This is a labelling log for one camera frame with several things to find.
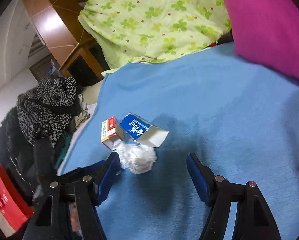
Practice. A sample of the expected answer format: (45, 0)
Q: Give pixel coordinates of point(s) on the white tissue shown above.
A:
(138, 159)

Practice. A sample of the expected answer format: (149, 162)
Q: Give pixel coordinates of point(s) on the magenta pillow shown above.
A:
(266, 32)

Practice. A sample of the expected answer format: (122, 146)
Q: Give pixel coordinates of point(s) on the black white dotted garment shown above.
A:
(46, 110)

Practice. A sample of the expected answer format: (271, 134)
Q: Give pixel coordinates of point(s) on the brown wooden wardrobe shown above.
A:
(56, 22)

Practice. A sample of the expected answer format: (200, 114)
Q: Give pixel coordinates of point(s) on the blue white carton box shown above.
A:
(142, 131)

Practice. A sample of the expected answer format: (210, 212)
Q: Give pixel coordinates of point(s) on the red yellow white medicine box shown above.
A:
(111, 133)

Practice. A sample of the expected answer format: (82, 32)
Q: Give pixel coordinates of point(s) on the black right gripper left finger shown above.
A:
(67, 210)

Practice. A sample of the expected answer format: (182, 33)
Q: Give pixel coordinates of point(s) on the green clover print quilt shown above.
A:
(153, 31)

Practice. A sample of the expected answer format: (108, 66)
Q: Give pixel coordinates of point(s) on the blue bed blanket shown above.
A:
(240, 119)

